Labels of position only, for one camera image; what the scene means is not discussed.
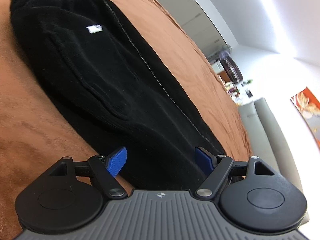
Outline orange wall painting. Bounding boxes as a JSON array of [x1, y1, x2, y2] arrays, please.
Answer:
[[290, 87, 320, 144]]

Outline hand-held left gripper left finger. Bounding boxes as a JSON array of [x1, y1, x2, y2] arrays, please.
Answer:
[[49, 146, 128, 199]]

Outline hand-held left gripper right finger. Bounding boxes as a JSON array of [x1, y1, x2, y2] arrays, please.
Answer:
[[194, 146, 275, 201]]

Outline brown blanket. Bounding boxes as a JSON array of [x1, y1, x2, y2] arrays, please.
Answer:
[[0, 0, 253, 233]]

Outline black pants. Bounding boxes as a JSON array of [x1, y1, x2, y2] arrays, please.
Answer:
[[10, 0, 227, 191]]

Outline grey padded headboard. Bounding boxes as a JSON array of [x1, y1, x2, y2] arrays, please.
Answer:
[[237, 97, 302, 195]]

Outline cluttered desk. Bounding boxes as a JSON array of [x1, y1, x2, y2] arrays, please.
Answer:
[[224, 79, 254, 103]]

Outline grey wardrobe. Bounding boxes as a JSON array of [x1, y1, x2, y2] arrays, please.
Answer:
[[145, 0, 231, 55]]

